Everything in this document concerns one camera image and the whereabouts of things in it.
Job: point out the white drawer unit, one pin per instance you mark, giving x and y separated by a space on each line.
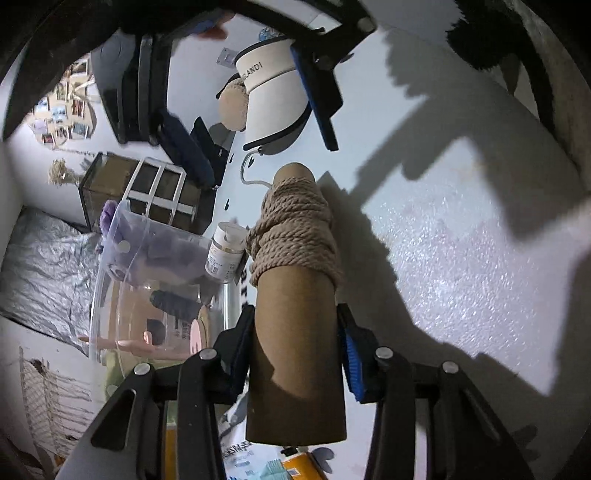
163 193

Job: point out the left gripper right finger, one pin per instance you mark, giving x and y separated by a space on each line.
374 372

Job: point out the white pill bottle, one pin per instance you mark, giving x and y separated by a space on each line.
226 251

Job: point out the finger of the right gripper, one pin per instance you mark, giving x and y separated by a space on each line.
318 76
183 150

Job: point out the silver foil sheet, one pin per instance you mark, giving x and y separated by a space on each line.
48 276

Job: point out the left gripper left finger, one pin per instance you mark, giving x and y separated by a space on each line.
217 375

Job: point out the clear plastic storage bin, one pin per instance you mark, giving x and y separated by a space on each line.
125 328

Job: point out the beige plush toy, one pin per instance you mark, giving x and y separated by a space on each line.
233 102

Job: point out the macrame wall hanging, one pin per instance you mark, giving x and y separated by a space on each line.
58 397

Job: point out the purple plush toy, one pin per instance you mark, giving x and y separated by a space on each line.
137 249

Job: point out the dried flower vase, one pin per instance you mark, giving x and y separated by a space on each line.
59 174

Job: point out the white pet wipes pouch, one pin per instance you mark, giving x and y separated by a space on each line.
242 459

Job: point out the green plush towel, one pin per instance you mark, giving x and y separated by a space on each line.
156 381

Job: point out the glass terrarium tank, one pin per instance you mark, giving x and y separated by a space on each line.
105 179

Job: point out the photo collage board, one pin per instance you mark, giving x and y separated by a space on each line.
67 112

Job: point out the cream sun visor hat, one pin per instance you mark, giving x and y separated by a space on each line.
277 105

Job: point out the tan rope cardboard spool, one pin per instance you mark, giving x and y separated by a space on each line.
296 396

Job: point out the orange tube bottle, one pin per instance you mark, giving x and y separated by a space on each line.
301 466

